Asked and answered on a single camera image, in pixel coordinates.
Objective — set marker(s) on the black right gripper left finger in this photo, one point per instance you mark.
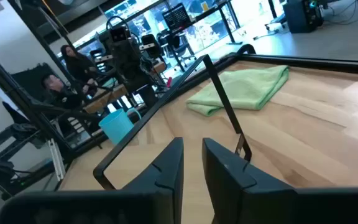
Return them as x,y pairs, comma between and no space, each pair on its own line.
163,193

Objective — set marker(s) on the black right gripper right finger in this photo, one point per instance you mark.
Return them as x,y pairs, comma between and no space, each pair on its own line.
228,193

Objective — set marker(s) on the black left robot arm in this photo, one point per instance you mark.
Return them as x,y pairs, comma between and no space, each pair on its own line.
141,84

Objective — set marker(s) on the wooden shelf with black brackets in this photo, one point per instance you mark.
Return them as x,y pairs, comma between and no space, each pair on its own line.
219,90

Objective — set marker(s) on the wooden work table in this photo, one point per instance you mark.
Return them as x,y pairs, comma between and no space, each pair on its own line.
104,98

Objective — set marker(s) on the pink bottle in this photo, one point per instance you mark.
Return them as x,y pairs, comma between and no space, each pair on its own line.
168,82

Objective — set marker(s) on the black office chair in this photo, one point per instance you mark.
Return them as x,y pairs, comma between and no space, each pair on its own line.
182,46

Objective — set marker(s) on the black computer monitor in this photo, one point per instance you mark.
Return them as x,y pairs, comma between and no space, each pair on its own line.
176,17

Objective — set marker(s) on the seated person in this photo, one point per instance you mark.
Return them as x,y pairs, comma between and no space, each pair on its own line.
62,96

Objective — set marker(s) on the green microfibre cloth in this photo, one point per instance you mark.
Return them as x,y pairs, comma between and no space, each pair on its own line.
244,90

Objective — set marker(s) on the black metal rig stand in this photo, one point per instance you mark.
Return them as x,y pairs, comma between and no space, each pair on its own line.
26,102

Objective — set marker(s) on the black office desk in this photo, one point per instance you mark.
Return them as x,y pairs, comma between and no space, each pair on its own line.
225,21

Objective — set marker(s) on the black computer tower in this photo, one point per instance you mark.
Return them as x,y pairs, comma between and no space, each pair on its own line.
301,15

